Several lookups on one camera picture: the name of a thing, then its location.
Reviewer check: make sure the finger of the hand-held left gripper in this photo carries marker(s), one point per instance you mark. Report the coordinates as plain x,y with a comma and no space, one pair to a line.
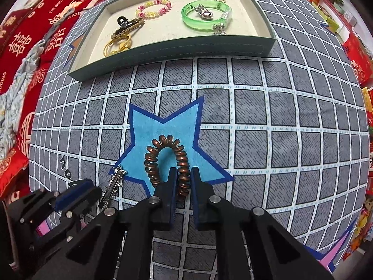
72,194
75,220

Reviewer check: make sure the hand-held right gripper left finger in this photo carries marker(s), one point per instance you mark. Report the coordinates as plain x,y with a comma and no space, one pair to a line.
174,192

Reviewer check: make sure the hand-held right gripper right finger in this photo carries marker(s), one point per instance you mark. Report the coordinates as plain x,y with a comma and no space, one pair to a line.
195,198

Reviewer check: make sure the silver hair clip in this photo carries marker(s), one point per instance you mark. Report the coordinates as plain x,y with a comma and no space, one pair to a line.
115,182

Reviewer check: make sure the green jewelry tray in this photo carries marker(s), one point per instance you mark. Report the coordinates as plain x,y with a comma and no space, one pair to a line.
163,29

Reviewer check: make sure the silver bow brooch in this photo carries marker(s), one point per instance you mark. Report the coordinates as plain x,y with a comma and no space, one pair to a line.
219,28

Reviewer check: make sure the green bangle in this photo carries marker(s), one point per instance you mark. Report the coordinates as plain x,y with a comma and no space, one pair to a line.
186,17

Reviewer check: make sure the black claw clip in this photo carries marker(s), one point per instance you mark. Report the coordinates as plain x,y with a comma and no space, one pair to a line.
121,21

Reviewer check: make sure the silver pendant with pink stone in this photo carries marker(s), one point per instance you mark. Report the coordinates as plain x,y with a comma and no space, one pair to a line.
206,14

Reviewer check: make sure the red gold embroidered cushion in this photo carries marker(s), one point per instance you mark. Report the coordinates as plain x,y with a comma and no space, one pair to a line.
11,172

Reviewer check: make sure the grey grid star blanket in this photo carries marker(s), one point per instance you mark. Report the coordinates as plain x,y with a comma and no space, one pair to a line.
262,151

